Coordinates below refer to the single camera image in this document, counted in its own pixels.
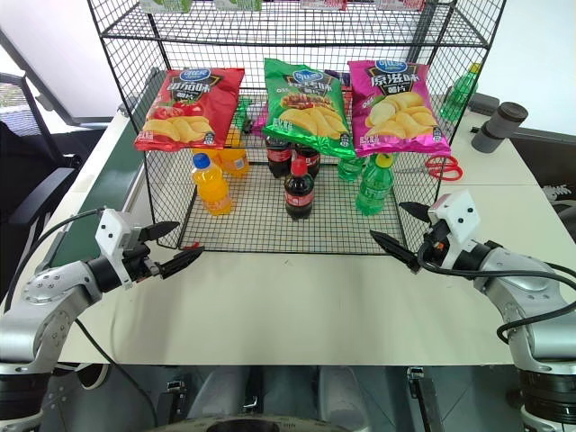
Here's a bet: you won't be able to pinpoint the red potato chips bag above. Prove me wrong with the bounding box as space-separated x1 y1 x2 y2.
133 67 246 152

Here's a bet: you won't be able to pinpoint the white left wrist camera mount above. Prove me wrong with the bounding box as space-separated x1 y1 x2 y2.
95 208 146 285

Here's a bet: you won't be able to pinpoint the magenta potato chips bag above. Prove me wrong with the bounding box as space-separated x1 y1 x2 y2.
346 58 453 159

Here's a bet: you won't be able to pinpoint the green white snack box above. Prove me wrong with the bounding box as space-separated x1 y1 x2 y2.
214 0 264 12
139 0 193 14

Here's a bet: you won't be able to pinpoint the green conveyor belt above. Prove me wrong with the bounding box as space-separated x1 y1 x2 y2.
43 67 168 276

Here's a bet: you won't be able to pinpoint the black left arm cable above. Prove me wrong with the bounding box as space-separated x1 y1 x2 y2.
1 207 110 312

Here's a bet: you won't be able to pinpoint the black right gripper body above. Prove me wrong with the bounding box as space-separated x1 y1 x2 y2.
418 221 452 267

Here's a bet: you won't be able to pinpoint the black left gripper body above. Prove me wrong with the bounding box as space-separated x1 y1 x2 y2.
120 228 162 284

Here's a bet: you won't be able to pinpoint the green soda bottle yellow cap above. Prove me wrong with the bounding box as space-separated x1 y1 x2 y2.
355 152 397 215
439 62 482 122

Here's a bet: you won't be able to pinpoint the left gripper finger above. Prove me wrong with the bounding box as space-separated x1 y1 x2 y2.
139 220 182 247
158 247 205 281

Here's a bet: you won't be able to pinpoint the purple snack packet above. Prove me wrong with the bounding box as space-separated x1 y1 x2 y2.
253 102 272 132
323 68 355 92

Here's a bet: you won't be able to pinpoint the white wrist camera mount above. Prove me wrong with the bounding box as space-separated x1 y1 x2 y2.
427 189 481 269
95 208 146 285

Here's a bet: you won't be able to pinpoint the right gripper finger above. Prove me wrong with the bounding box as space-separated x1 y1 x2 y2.
369 229 422 275
399 201 433 223

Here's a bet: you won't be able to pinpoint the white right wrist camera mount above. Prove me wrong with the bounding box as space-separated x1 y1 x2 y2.
427 189 481 269

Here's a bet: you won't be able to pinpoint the black cable under table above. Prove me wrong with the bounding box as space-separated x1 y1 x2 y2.
73 316 159 429

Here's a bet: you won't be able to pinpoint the grey cylindrical flask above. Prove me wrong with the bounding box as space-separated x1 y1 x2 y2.
470 101 529 155

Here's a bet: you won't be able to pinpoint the black office chair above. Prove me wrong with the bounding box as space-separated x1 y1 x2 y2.
0 70 85 227

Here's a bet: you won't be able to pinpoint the black wire rack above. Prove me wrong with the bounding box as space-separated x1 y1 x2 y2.
85 0 508 257

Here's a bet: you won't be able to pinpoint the orange soda bottle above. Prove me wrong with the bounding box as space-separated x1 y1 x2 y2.
219 129 251 179
191 152 233 218

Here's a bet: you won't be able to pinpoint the red handled scissors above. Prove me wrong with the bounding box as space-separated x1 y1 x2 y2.
424 154 465 183

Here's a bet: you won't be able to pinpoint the small green snack packet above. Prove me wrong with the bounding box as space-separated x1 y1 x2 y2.
233 95 258 136

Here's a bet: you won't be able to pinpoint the green potato chips bag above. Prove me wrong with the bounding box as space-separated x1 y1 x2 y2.
261 57 357 159

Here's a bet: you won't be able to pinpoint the black desk panel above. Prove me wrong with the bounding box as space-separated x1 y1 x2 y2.
511 126 576 186

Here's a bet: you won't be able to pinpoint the black box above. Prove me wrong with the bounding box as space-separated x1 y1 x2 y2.
467 91 503 116

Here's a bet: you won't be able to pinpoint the red white snack box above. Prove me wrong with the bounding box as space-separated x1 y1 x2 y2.
300 0 349 12
374 0 425 12

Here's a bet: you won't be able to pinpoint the cola bottle red cap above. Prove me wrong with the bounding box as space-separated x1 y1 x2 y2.
293 142 322 179
265 133 294 180
283 158 315 222

